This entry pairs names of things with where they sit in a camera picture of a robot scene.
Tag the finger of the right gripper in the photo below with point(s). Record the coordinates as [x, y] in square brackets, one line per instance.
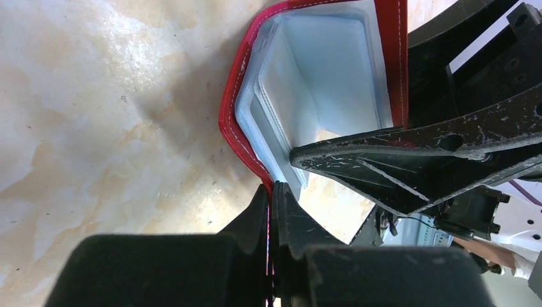
[407, 171]

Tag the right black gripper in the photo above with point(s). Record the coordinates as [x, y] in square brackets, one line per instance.
[471, 56]

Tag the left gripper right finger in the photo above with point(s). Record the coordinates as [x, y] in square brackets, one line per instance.
[314, 268]

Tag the red card holder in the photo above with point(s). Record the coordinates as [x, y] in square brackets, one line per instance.
[304, 66]

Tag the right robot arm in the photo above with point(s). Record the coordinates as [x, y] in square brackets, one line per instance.
[489, 215]

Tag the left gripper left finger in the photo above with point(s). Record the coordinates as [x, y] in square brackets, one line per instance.
[223, 269]

